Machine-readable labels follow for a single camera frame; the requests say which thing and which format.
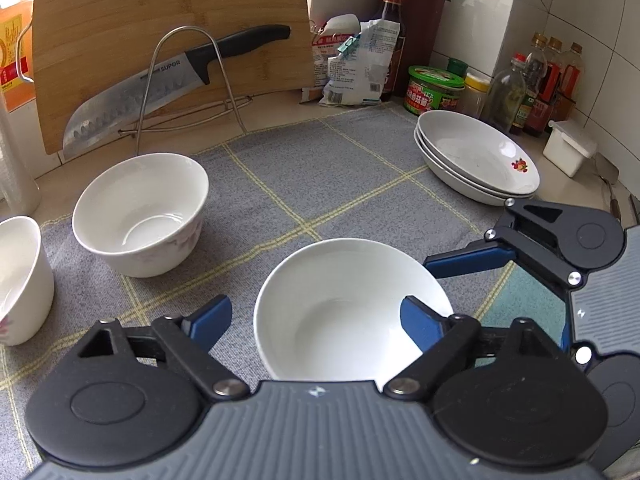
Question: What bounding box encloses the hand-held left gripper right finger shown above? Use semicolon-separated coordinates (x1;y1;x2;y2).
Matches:
382;295;563;403

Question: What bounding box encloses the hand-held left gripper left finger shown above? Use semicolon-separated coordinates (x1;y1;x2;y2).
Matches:
77;294;251;402

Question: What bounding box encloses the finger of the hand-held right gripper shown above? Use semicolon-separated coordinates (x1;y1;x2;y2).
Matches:
423;198;587;288
560;305;598;373

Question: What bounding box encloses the white plate fruit print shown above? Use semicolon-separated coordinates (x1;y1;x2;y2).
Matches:
417;142;536;207
415;132;538;201
416;110;541;195

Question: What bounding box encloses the plain white bowl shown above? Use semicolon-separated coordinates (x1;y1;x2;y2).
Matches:
253;238;454;382

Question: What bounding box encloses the white bowl floral print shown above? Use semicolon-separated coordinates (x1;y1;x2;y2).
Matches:
71;154;210;279
0;216;55;347

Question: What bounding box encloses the metal spatula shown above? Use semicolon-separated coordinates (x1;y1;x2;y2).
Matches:
594;154;623;223

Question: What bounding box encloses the white plastic container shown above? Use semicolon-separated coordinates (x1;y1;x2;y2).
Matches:
542;120;598;178

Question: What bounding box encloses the yellow lid spice jar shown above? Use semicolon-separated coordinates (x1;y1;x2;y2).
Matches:
462;72;492;120

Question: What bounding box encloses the grey checked cloth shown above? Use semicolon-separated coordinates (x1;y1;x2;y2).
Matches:
0;102;573;466

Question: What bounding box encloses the glass bottle red cap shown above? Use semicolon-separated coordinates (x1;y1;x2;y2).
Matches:
485;54;527;133

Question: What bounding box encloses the green lid sauce jar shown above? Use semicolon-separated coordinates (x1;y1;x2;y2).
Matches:
402;65;466;116

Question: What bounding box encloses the white printed plastic bag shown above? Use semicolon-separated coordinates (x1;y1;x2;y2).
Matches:
320;19;407;107

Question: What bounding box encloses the dark red knife block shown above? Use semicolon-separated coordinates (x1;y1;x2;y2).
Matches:
400;0;447;98

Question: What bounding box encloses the stack of clear plastic cups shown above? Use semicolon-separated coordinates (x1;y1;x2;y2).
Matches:
0;105;42;217

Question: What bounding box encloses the dark soy sauce bottle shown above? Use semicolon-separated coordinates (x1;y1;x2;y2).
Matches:
378;0;407;102

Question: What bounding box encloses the red and white bag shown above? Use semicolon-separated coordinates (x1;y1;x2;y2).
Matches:
301;14;361;103

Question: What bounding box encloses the bamboo cutting board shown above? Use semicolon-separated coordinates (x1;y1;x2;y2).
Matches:
15;0;313;156

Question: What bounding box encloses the orange carton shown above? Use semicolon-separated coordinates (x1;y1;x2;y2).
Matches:
0;0;38;113

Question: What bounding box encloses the dark sauce bottle red handle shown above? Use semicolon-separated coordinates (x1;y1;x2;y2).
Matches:
524;36;566;138

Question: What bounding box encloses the metal wire rack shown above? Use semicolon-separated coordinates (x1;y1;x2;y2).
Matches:
117;27;253;157

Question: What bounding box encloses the kitchen knife black handle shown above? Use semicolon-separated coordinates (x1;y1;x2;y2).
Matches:
62;25;292;161

